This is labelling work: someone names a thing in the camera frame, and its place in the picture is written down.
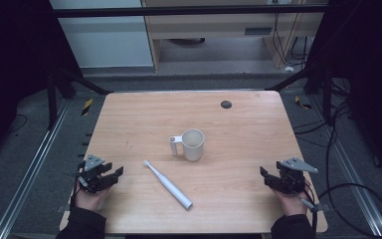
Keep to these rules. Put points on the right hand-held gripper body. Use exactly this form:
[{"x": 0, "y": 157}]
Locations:
[{"x": 290, "y": 177}]

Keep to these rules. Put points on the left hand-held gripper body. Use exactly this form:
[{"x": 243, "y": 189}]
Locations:
[{"x": 91, "y": 176}]

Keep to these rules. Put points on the white electric toothbrush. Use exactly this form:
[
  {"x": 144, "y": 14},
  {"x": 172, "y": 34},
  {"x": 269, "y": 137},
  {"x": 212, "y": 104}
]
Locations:
[{"x": 172, "y": 189}]

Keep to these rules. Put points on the person's left hand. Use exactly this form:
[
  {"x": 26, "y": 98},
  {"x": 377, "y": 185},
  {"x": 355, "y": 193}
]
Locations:
[{"x": 91, "y": 199}]

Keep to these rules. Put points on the person's right hand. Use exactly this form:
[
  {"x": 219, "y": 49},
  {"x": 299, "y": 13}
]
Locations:
[{"x": 291, "y": 204}]

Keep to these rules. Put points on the yellow black floor tape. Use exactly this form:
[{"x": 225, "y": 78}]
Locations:
[
  {"x": 87, "y": 107},
  {"x": 302, "y": 103}
]

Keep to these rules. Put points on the dark round table grommet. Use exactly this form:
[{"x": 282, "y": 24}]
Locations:
[{"x": 226, "y": 104}]

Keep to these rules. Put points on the black metal stand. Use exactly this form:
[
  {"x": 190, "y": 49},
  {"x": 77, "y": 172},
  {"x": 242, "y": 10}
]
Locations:
[
  {"x": 327, "y": 96},
  {"x": 51, "y": 99}
]

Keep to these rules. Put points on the small white floor object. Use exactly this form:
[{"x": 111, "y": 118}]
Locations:
[{"x": 289, "y": 69}]

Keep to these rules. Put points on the white cabinet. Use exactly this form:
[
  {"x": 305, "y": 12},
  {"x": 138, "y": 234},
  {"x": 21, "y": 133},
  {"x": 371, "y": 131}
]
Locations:
[{"x": 106, "y": 40}]

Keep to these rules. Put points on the black curtain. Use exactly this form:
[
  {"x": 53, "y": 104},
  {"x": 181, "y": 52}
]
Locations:
[
  {"x": 10, "y": 59},
  {"x": 371, "y": 66}
]

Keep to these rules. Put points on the light wooden desk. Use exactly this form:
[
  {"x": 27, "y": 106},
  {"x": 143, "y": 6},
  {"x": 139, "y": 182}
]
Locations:
[{"x": 212, "y": 26}]

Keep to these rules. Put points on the aluminium floor rail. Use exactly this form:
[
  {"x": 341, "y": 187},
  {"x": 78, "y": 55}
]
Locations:
[
  {"x": 351, "y": 172},
  {"x": 30, "y": 172}
]

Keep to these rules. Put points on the black metal frame crossbar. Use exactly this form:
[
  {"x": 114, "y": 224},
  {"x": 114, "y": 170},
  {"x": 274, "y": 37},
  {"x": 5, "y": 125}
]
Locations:
[{"x": 185, "y": 11}]

